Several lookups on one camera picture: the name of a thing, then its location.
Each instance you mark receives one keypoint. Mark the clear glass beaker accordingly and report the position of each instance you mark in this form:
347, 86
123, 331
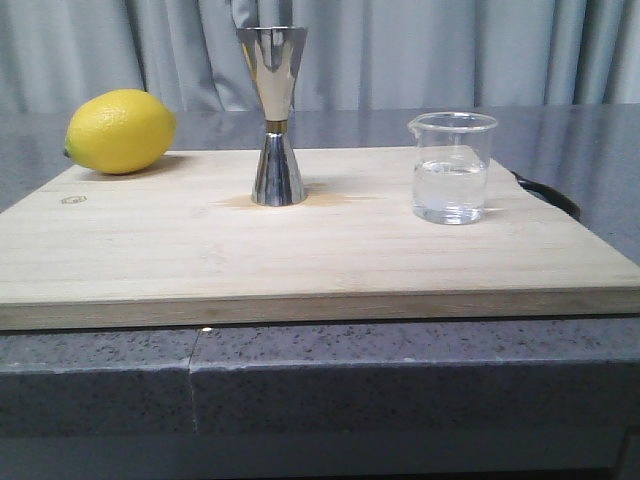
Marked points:
453, 153

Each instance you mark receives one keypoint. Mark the wooden cutting board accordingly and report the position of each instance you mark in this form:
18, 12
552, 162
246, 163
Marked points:
183, 244

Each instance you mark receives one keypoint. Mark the yellow lemon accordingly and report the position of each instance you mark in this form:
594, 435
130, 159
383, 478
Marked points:
120, 132

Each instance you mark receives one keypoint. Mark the steel double jigger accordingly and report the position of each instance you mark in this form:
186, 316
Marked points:
274, 56

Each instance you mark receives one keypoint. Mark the grey curtain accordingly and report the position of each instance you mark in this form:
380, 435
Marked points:
359, 55

